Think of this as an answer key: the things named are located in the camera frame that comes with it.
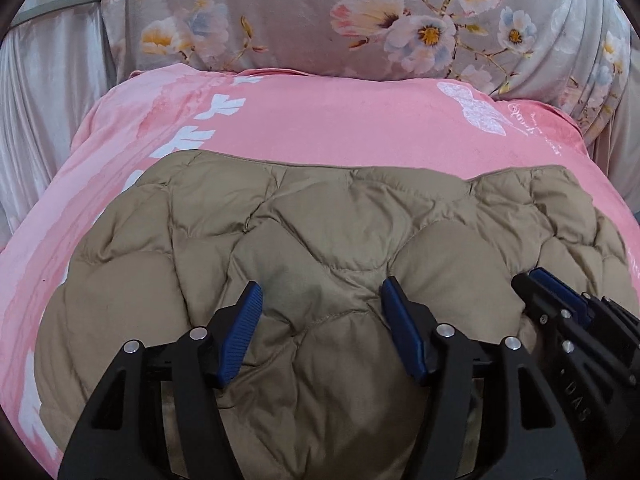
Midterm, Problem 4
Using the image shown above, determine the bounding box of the grey floral quilt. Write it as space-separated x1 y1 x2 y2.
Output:
100 0 640 146

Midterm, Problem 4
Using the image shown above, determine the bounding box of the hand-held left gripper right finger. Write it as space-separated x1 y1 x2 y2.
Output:
380 276 587 480

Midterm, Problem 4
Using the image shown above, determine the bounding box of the pink patterned blanket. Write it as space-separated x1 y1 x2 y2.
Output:
0 67 640 480

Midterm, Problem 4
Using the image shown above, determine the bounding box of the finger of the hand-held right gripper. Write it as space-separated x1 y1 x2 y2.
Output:
529 267 640 361
511 273 640 461

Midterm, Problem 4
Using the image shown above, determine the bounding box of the silver satin curtain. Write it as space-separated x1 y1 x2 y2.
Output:
0 0 132 251

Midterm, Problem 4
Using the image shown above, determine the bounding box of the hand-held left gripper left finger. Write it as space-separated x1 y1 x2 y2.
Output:
57 280 264 480

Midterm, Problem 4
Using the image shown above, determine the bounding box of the tan quilted jacket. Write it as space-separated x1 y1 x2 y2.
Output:
35 150 640 480

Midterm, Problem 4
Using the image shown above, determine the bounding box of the grey pole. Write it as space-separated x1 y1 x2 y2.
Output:
10 0 102 30

